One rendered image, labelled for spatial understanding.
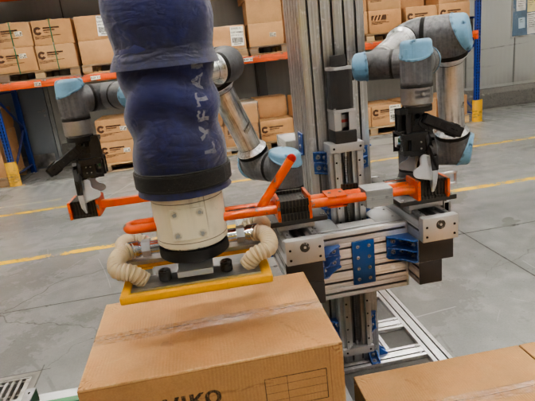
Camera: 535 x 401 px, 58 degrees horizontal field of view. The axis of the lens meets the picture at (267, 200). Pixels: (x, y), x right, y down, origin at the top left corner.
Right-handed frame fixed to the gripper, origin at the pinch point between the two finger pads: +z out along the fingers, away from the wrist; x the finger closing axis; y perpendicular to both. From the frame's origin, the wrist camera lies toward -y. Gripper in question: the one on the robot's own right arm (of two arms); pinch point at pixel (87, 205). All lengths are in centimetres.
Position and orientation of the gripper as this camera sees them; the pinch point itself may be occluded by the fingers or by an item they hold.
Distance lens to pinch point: 148.3
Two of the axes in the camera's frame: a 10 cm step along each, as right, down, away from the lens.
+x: -1.5, -2.7, 9.5
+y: 9.8, -1.4, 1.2
